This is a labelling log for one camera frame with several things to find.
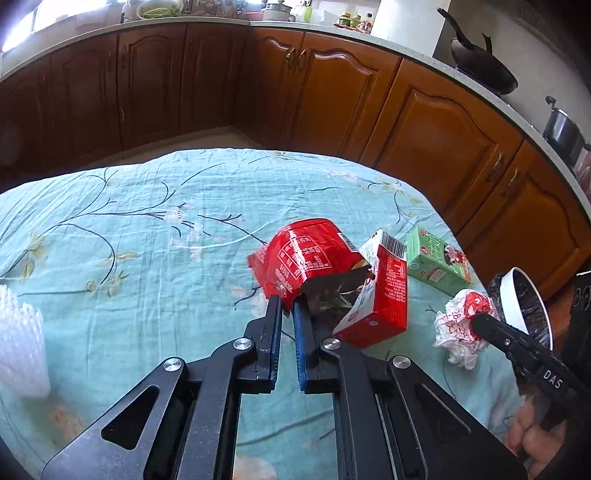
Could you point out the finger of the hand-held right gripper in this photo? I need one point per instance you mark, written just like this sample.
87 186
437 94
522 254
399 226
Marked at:
496 332

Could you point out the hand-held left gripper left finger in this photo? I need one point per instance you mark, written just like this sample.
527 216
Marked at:
272 350

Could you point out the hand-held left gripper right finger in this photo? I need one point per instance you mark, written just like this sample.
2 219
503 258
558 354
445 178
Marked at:
302 350

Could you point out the white bin with black bag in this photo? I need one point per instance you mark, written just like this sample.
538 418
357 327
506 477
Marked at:
526 304

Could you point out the white red wrapper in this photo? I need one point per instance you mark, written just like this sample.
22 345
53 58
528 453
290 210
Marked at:
455 330

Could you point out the red snack bag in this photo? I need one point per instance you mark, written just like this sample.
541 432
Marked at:
300 254

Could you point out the person's right hand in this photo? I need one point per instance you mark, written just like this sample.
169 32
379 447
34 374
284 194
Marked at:
531 438

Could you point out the green carton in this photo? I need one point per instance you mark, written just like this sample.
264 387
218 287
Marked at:
436 258

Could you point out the red carton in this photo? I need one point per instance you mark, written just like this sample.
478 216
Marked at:
383 300

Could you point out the light green floral tablecloth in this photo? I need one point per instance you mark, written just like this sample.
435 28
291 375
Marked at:
138 258

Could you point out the dark steel pot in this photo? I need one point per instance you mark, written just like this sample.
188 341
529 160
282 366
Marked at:
563 134

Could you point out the open white foam fruit net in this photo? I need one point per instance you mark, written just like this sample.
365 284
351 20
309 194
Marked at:
21 346

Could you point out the wooden lower cabinets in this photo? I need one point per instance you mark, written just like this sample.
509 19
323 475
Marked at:
323 97

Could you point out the black wok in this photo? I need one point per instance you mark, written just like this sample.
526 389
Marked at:
485 64

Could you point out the grey kitchen countertop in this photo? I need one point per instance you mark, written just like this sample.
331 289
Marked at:
415 51

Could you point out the green bottle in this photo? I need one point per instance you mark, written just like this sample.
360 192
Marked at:
307 14

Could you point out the bowl of green vegetables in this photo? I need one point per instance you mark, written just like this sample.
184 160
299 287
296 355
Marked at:
159 9

